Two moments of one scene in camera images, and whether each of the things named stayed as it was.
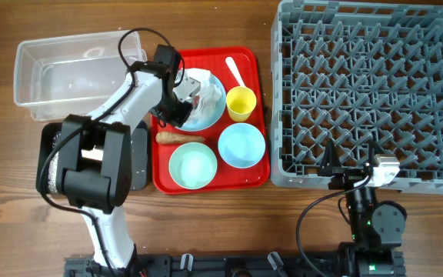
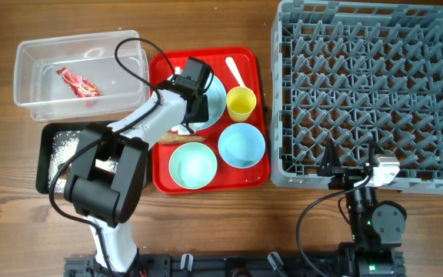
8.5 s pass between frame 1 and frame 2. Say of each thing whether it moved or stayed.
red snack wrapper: moved
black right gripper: stayed
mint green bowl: stayed
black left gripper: moved
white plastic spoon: stayed
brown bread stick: stayed
